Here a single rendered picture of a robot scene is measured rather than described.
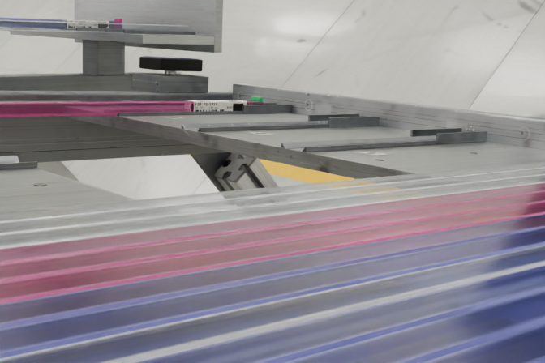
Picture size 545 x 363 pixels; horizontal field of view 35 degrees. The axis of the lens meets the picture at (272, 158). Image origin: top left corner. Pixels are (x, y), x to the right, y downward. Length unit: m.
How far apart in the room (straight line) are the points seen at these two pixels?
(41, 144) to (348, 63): 1.53
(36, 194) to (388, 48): 1.89
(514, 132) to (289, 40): 1.84
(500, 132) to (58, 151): 0.38
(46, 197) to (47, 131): 0.43
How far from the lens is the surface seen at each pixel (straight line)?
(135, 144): 0.83
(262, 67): 2.44
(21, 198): 0.36
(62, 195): 0.36
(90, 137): 0.81
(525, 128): 0.66
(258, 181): 0.97
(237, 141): 0.59
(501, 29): 2.08
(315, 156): 0.53
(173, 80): 0.85
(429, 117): 0.72
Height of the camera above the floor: 1.16
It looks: 34 degrees down
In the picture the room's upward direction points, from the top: 35 degrees counter-clockwise
